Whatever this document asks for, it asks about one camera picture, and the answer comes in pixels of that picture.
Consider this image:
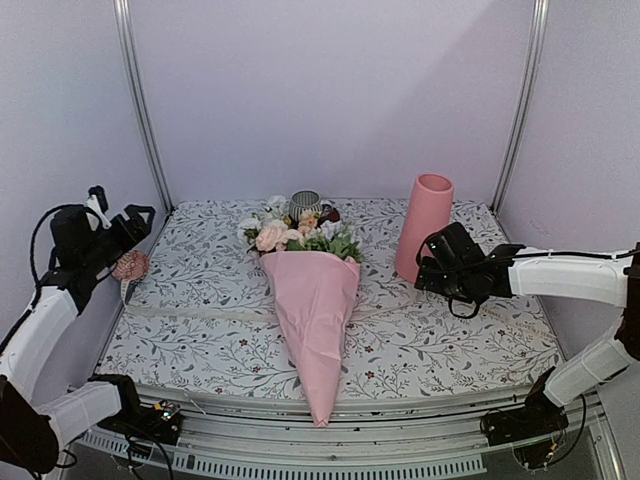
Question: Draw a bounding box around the tall pink vase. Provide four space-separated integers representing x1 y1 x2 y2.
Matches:
395 173 454 284

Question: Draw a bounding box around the left aluminium frame post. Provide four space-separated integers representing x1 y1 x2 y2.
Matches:
113 0 174 215

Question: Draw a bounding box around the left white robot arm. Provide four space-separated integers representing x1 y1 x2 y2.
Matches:
1 196 155 479

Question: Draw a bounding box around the right aluminium frame post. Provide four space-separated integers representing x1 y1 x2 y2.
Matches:
490 0 549 217

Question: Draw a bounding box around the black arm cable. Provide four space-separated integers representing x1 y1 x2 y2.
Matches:
414 234 526 319
29 202 91 291

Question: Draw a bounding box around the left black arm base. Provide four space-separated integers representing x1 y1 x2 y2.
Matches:
98 383 183 446

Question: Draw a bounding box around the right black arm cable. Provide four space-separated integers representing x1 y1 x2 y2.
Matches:
414 234 526 319

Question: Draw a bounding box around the pink patterned ball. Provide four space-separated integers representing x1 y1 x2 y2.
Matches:
112 250 150 281

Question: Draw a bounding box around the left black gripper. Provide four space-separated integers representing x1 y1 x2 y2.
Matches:
82 203 158 273

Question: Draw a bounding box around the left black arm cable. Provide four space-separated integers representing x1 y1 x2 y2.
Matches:
29 202 91 291

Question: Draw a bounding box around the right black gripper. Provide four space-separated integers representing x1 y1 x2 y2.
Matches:
414 256 474 303

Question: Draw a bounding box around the striped grey ceramic cup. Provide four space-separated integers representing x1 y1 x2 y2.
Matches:
289 190 322 222

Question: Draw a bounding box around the floral patterned table mat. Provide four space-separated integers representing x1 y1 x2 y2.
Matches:
98 199 561 401

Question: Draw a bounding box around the pink flower bouquet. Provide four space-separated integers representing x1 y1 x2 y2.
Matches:
238 192 361 428

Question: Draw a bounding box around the aluminium frame post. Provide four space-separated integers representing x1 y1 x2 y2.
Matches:
490 0 549 217
113 0 174 215

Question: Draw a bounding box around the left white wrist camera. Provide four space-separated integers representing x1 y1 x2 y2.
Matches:
85 185 112 231

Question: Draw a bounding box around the cream printed ribbon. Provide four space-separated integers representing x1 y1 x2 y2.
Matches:
120 278 419 323

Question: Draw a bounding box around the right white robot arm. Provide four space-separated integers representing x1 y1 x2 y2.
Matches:
414 223 639 436

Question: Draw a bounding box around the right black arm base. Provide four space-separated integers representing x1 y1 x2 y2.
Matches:
480 367 569 470

